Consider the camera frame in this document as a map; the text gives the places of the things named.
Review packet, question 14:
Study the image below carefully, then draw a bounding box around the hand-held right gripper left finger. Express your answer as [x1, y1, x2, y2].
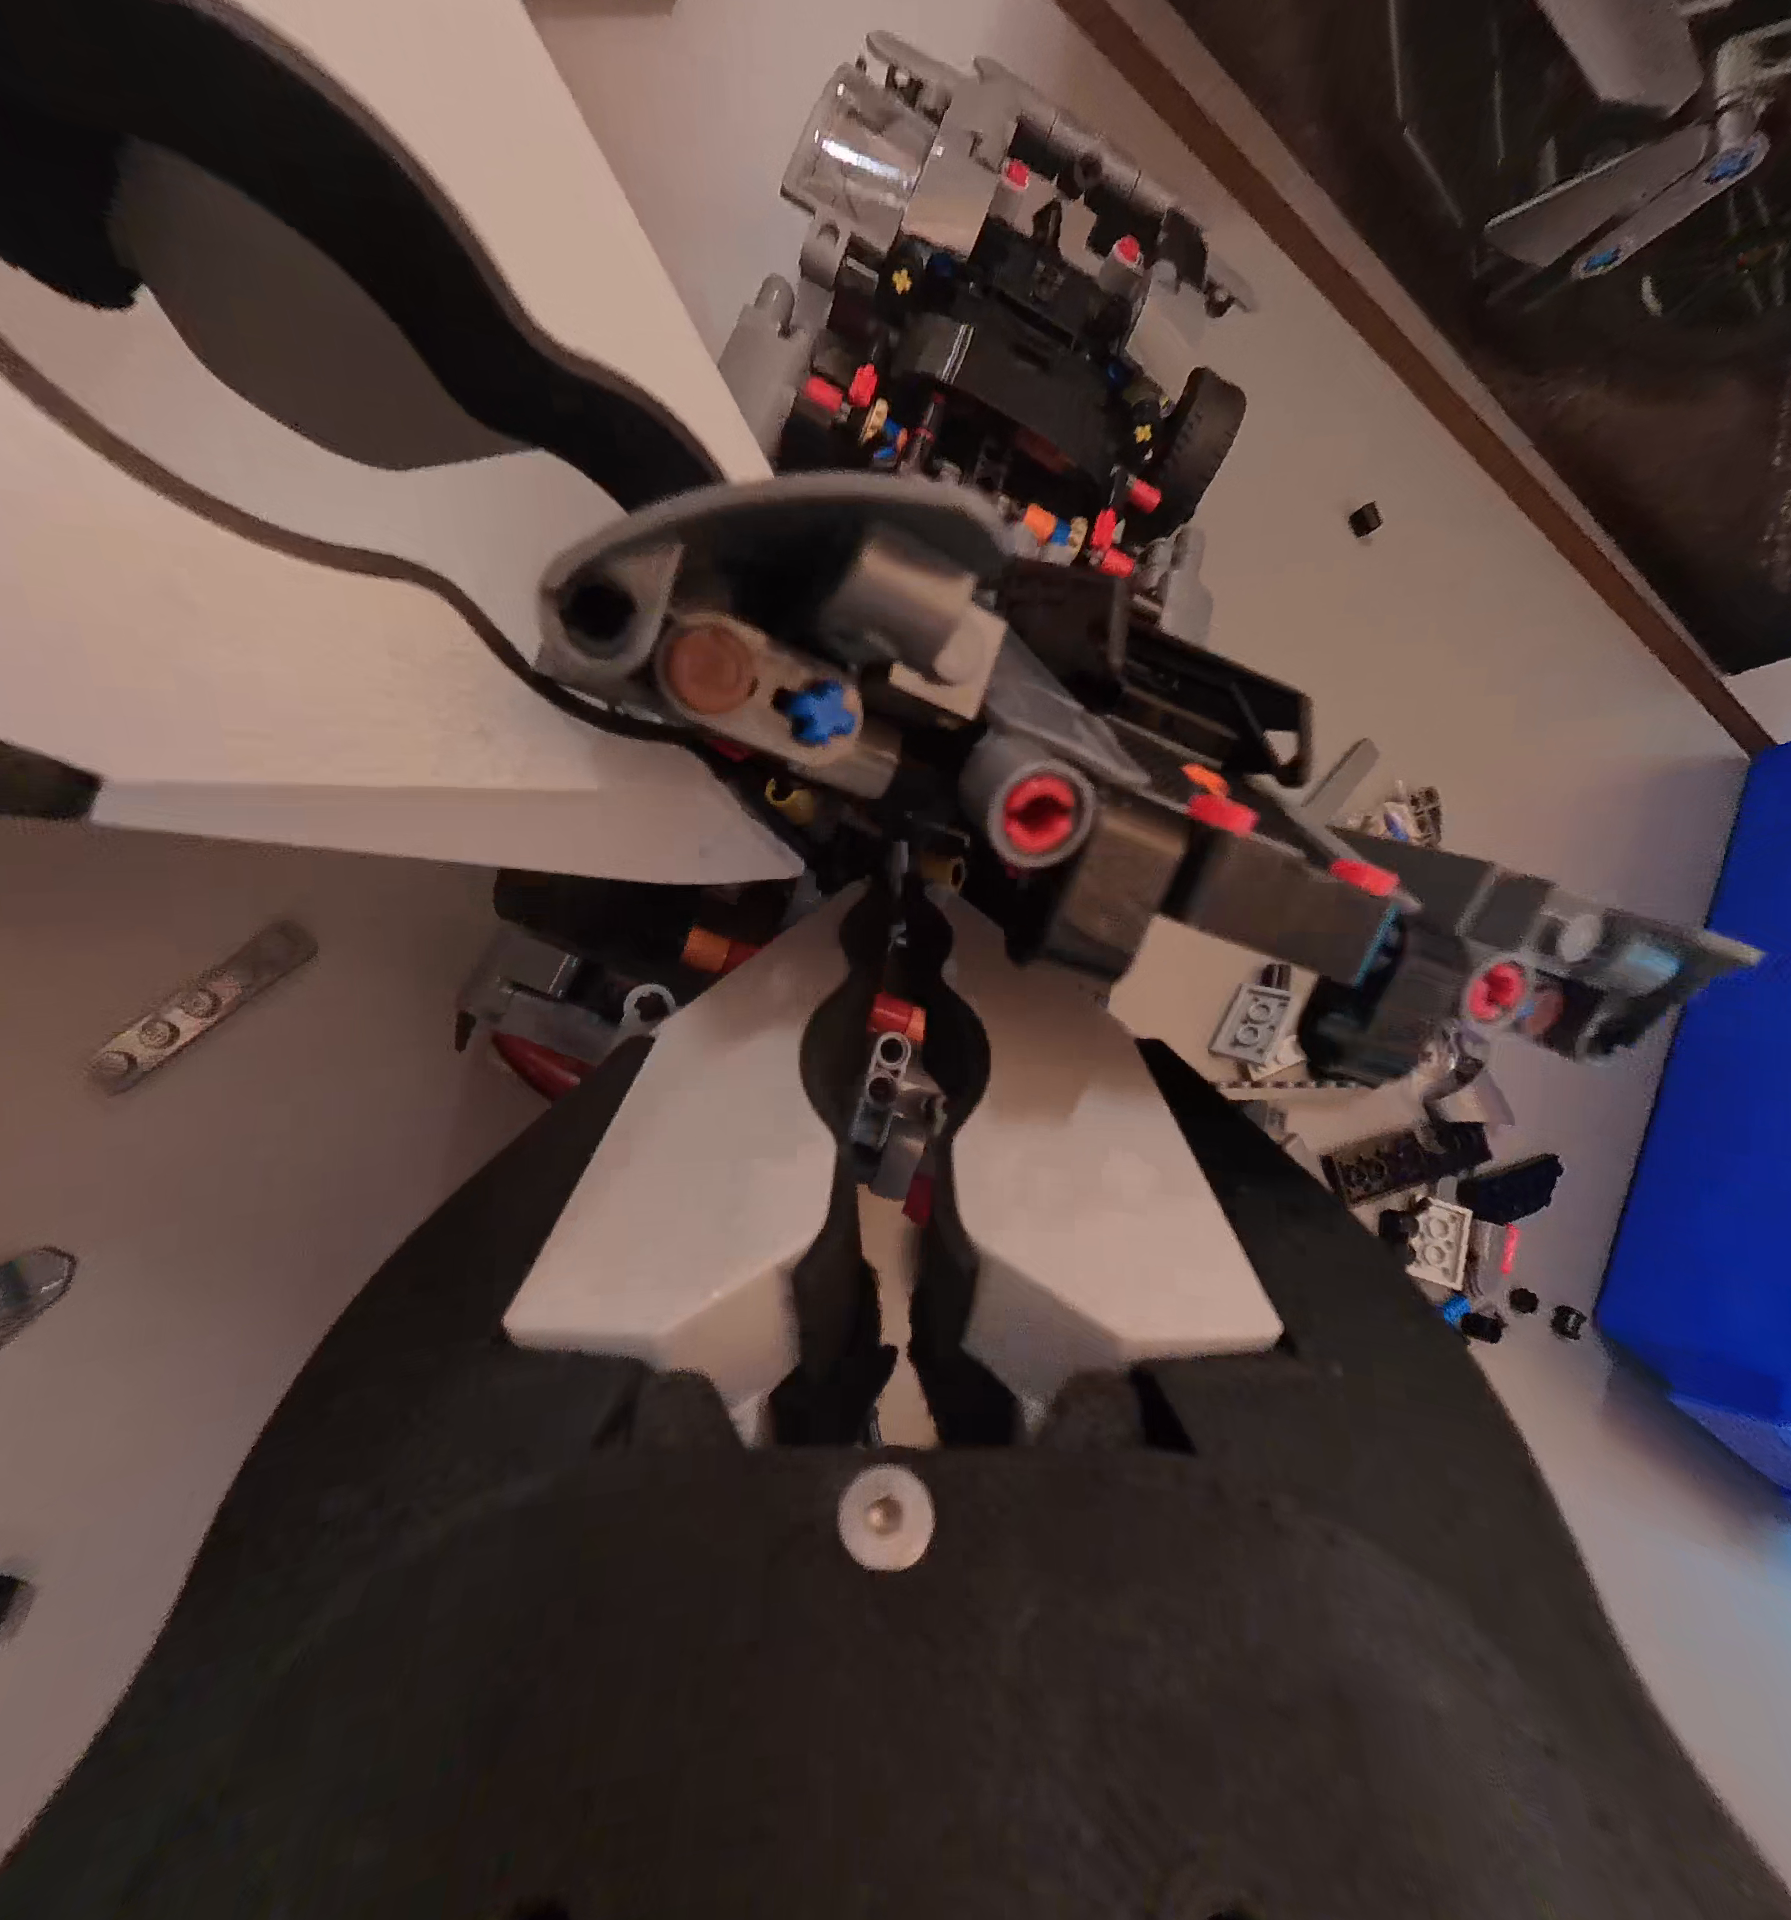
[502, 883, 896, 1449]

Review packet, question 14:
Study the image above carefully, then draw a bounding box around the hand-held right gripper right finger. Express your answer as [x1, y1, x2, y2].
[907, 957, 1284, 1449]

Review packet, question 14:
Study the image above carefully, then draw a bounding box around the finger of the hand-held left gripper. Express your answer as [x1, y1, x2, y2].
[0, 0, 777, 523]
[0, 227, 811, 893]

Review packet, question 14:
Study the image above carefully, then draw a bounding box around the grey lego car model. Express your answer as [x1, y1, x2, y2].
[450, 30, 1768, 1217]

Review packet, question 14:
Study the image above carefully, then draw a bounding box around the long grey lego plate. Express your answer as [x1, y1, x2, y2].
[86, 920, 320, 1097]

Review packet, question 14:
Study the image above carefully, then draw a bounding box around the dark lego set box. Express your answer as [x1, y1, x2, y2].
[1133, 0, 1791, 677]

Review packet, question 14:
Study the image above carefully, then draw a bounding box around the blue plastic bin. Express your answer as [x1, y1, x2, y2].
[1591, 736, 1791, 1546]

